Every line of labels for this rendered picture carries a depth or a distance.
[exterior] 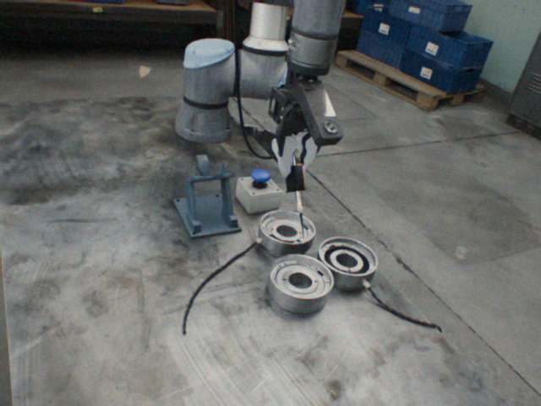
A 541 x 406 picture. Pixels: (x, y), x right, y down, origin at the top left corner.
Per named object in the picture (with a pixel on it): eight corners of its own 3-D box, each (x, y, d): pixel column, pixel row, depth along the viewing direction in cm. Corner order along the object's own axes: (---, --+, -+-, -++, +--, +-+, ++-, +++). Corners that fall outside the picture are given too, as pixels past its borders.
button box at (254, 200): (279, 209, 100) (282, 189, 97) (248, 214, 97) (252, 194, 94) (262, 189, 106) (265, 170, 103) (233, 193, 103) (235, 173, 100)
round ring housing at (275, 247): (294, 222, 97) (297, 206, 94) (321, 255, 89) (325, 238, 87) (248, 232, 92) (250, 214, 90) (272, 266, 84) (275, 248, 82)
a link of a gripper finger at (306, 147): (300, 161, 94) (304, 118, 88) (314, 176, 89) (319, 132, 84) (286, 164, 92) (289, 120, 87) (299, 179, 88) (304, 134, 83)
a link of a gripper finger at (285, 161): (275, 165, 91) (286, 121, 87) (289, 180, 87) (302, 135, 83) (261, 165, 90) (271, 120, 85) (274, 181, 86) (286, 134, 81)
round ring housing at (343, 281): (303, 262, 86) (307, 244, 84) (346, 248, 92) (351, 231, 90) (339, 301, 79) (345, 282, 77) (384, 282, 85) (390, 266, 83)
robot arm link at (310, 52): (347, 41, 75) (301, 40, 71) (340, 70, 77) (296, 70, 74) (323, 28, 80) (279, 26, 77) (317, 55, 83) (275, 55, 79)
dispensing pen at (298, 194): (302, 238, 85) (290, 145, 85) (291, 238, 89) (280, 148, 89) (313, 237, 86) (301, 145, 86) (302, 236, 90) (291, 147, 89)
